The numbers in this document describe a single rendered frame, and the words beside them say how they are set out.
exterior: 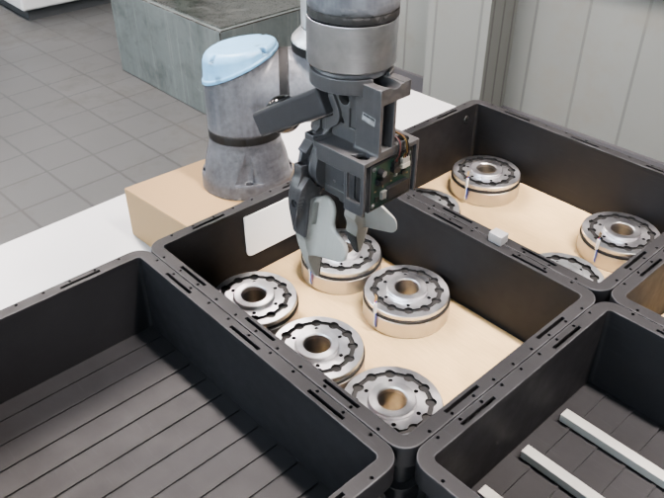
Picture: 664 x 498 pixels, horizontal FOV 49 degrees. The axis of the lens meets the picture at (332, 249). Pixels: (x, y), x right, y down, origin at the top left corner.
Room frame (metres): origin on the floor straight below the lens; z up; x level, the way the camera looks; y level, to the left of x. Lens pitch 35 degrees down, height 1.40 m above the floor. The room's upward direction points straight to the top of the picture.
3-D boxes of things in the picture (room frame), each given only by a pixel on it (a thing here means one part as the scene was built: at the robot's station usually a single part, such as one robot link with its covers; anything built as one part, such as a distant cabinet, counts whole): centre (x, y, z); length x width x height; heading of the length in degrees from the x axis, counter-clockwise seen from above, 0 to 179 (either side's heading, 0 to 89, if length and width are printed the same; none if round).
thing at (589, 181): (0.83, -0.25, 0.87); 0.40 x 0.30 x 0.11; 43
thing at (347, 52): (0.59, -0.02, 1.20); 0.08 x 0.08 x 0.05
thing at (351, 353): (0.58, 0.02, 0.86); 0.10 x 0.10 x 0.01
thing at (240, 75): (1.07, 0.13, 0.96); 0.13 x 0.12 x 0.14; 93
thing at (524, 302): (0.62, -0.03, 0.87); 0.40 x 0.30 x 0.11; 43
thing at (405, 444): (0.62, -0.03, 0.92); 0.40 x 0.30 x 0.02; 43
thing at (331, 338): (0.58, 0.02, 0.86); 0.05 x 0.05 x 0.01
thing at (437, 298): (0.68, -0.09, 0.86); 0.10 x 0.10 x 0.01
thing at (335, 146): (0.58, -0.02, 1.12); 0.09 x 0.08 x 0.12; 45
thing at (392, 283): (0.68, -0.09, 0.86); 0.05 x 0.05 x 0.01
